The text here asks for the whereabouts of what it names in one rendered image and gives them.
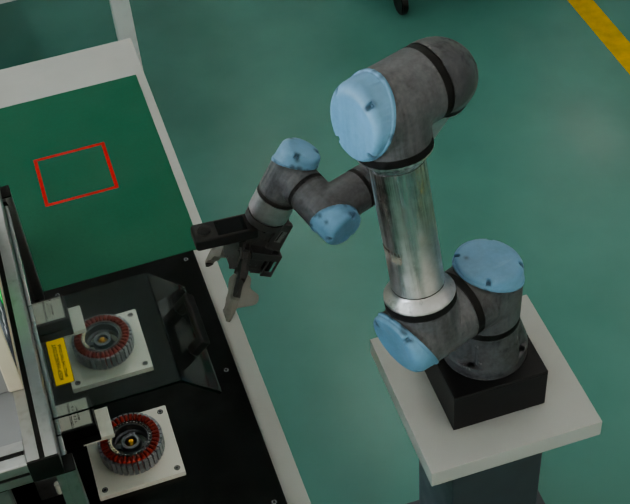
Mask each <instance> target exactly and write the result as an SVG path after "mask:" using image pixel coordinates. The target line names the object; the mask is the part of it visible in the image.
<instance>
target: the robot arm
mask: <svg viewBox="0 0 630 504"><path fill-rule="evenodd" d="M478 79H479V77H478V68H477V64H476V62H475V59H474V57H473V56H472V54H471V53H470V52H469V50H468V49H467V48H465V47H464V46H463V45H462V44H460V43H459V42H457V41H455V40H453V39H450V38H446V37H440V36H433V37H426V38H422V39H418V40H416V41H414V42H412V43H410V44H409V45H407V46H406V47H404V48H402V49H400V50H398V51H397V52H395V53H393V54H391V55H389V56H388V57H386V58H384V59H382V60H380V61H379V62H377V63H375V64H373V65H371V66H369V67H368V68H365V69H362V70H359V71H357V72H356V73H354V74H353V75H352V76H351V77H350V78H349V79H347V80H346V81H344V82H342V83H341V84H340V85H339V86H338V87H337V88H336V90H335V91H334V93H333V96H332V99H331V105H330V115H331V122H332V126H333V129H334V132H335V135H336V136H339V139H340V140H339V143H340V144H341V146H342V147H343V149H344V150H345V151H346V152H347V153H348V154H349V155H350V156H351V157H352V158H354V159H356V160H357V161H358V162H359V163H360V164H359V165H357V166H355V167H354V168H352V169H350V170H348V171H347V172H345V173H344V174H342V175H340V176H339V177H337V178H335V179H334V180H332V181H330V182H328V181H327V180H326V179H325V178H324V177H323V176H322V175H321V174H320V173H319V172H318V171H317V170H316V169H317V168H318V166H319V162H320V155H319V152H318V150H317V149H316V148H315V147H314V146H313V145H312V144H310V143H309V142H307V141H305V140H303V139H299V138H287V139H285V140H283V141H282V143H281V144H280V146H279V148H278V149H277V151H276V153H275V154H274V155H273V156H272V158H271V161H270V163H269V165H268V167H267V169H266V171H265V173H264V175H263V177H262V179H261V181H260V182H259V185H258V186H257V188H256V190H255V192H254V194H253V196H252V198H251V200H250V202H249V206H248V207H247V209H246V211H245V214H241V215H236V216H232V217H227V218H223V219H218V220H214V221H209V222H205V223H201V224H196V225H192V226H191V236H192V239H193V241H194V244H195V247H196V249H197V250H198V251H202V250H206V249H210V248H212V249H211V250H210V252H209V254H208V256H207V258H206V260H205V265H206V267H209V266H211V265H213V264H214V262H215V261H219V259H220V258H226V259H227V261H228V264H229V269H235V271H234V273H235V274H233V275H232V276H231V277H230V278H229V282H228V294H227V297H226V303H225V307H224V309H223V312H224V316H225V319H226V322H230V321H231V319H232V318H233V316H234V314H235V312H236V309H237V308H241V307H247V306H252V305H255V304H257V302H258V300H259V295H258V294H257V293H256V292H254V291H253V290H252V289H251V287H250V285H251V277H250V276H249V275H248V271H250V273H258V274H260V276H265V277H271V276H272V274H273V272H274V271H275V269H276V267H277V265H278V264H279V262H280V260H281V258H282V255H281V252H280V249H281V247H282V245H283V243H284V242H285V240H286V238H287V236H288V234H289V233H290V231H291V229H292V227H293V225H292V223H291V222H290V221H289V217H290V215H291V213H292V211H293V210H295V211H296V212H297V213H298V214H299V215H300V216H301V217H302V218H303V219H304V221H305V222H306V223H307V224H308V225H309V226H310V228H311V230H312V231H313V232H315V233H317V234H318V235H319V236H320V237H321V238H322V239H323V240H324V241H325V242H326V243H328V244H331V245H337V244H340V243H343V242H344V241H346V240H347V239H349V237H350V236H351V235H352V234H354V233H355V232H356V230H357V229H358V227H359V225H360V222H361V217H360V214H362V213H363V212H365V211H367V210H368V209H370V208H371V207H373V206H374V205H375V206H376V211H377V216H378V221H379V227H380V232H381V237H382V242H383V248H384V253H385V258H386V263H387V269H388V274H389V279H390V281H389V282H388V284H387V285H386V287H385V289H384V292H383V298H384V304H385V311H384V312H380V313H378V316H376V317H375V318H374V322H373V325H374V329H375V332H376V334H377V336H378V338H379V340H380V342H381V343H382V345H383V346H384V348H385V349H386V350H387V351H388V353H389V354H390V355H391V356H392V357H393V358H394V359H395V360H396V361H397V362H398V363H399V364H401V365H402V366H403V367H405V368H406V369H408V370H410V371H413V372H422V371H424V370H426V369H428V368H429V367H431V366H433V365H434V364H435V365H437V364H438V363H439V361H440V360H442V359H443V358H444V359H445V361H446V362H447V364H448V365H449V366H450V367H451V368H452V369H453V370H454V371H456V372H457V373H459V374H461V375H463V376H465V377H468V378H471V379H475V380H483V381H488V380H497V379H501V378H504V377H506V376H508V375H510V374H512V373H514V372H515V371H516V370H517V369H518V368H519V367H520V366H521V365H522V364H523V362H524V360H525V358H526V355H527V348H528V337H527V333H526V330H525V328H524V325H523V323H522V320H521V318H520V313H521V302H522V291H523V285H524V282H525V276H524V265H523V261H522V259H521V257H520V256H519V254H518V253H517V252H516V251H515V250H514V249H513V248H511V247H510V246H508V245H506V244H504V243H502V242H500V241H496V240H488V239H475V240H471V241H468V242H465V243H464V244H462V245H461V246H459V247H458V248H457V250H456V251H455V254H454V256H453V258H452V267H450V268H449V269H448V270H446V271H443V264H442V258H441V251H440V245H439V239H438V232H437V226H436V219H435V213H434V206H433V200H432V194H431V187H430V181H429V174H428V168H427V162H426V158H427V157H428V156H429V155H430V154H431V152H432V151H433V148H434V138H435V137H436V136H437V134H438V133H439V131H440V130H441V129H442V127H443V126H444V124H445V123H446V122H447V120H448V119H449V118H451V117H454V116H456V115H457V114H459V113H460V112H461V111H462V110H463V109H464V108H465V107H466V105H467V104H468V102H469V101H470V100H471V98H472V96H473V95H474V93H475V91H476V88H477V85H478ZM274 262H276V264H275V266H274V267H273V269H272V271H269V270H270V269H271V267H272V265H273V263H274Z"/></svg>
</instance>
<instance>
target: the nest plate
mask: <svg viewBox="0 0 630 504"><path fill-rule="evenodd" d="M140 413H143V414H147V415H148V416H151V417H153V418H154V419H155V420H156V421H157V422H158V423H159V425H160V426H161V429H162V433H163V436H164V440H165V449H164V451H163V455H162V456H161V459H160V460H158V463H157V464H154V465H155V466H153V467H152V468H151V467H150V469H149V470H148V471H146V470H145V472H143V473H141V472H140V470H139V473H140V474H137V475H135V471H134V475H130V474H128V476H126V475H124V473H123V475H119V473H118V474H116V473H114V471H113V472H112V471H110V470H109V469H108V468H106V466H105V465H104V464H103V462H102V460H101V457H100V454H99V450H98V446H97V445H98V444H97V442H96V443H93V444H90V445H86V446H87V450H88V454H89V458H90V462H91V466H92V470H93V474H94V478H95V482H96V486H97V490H98V494H99V498H100V501H104V500H107V499H110V498H114V497H117V496H120V495H123V494H126V493H130V492H133V491H136V490H139V489H143V488H146V487H149V486H152V485H155V484H159V483H162V482H165V481H168V480H172V479H175V478H178V477H181V476H184V475H186V471H185V468H184V464H183V461H182V458H181V455H180V452H179V448H178V445H177V442H176V439H175V435H174V432H173V429H172V426H171V423H170V419H169V416H168V413H167V410H166V406H165V405H163V406H160V407H157V408H153V409H150V410H147V411H143V412H140Z"/></svg>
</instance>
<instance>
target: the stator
mask: <svg viewBox="0 0 630 504"><path fill-rule="evenodd" d="M123 417H124V418H123ZM111 423H112V427H113V431H114V434H115V437H113V438H110V439H106V440H103V441H100V442H97V444H98V445H97V446H98V450H99V454H100V457H101V460H102V462H103V464H104V465H105V466H106V468H108V469H109V470H110V471H112V472H113V471H114V473H116V474H118V473H119V475H123V473H124V475H126V476H128V474H130V475H134V471H135V475H137V474H140V473H139V470H140V472H141V473H143V472H145V470H146V471H148V470H149V469H150V467H151V468H152V467H153V466H155V465H154V464H157V463H158V460H160V459H161V456H162V455H163V451H164V449H165V440H164V436H163V433H162V429H161V426H160V425H159V423H158V422H157V421H156V420H155V419H154V418H153V417H151V416H148V415H147V414H143V413H139V414H138V412H134V414H133V412H132V413H129V415H128V414H127V413H125V414H123V416H122V415H119V416H118V418H117V417H115V418H113V421H112V420H111ZM137 434H140V435H143V436H144V437H145V438H146V439H147V441H146V442H142V440H141V439H140V437H139V436H138V435H137ZM121 438H122V440H121V444H117V443H118V442H119V440H120V439H121ZM129 439H135V440H136V443H135V444H134V445H132V446H127V445H126V442H127V441H128V440H129ZM119 450H121V451H123V453H124V454H122V453H119Z"/></svg>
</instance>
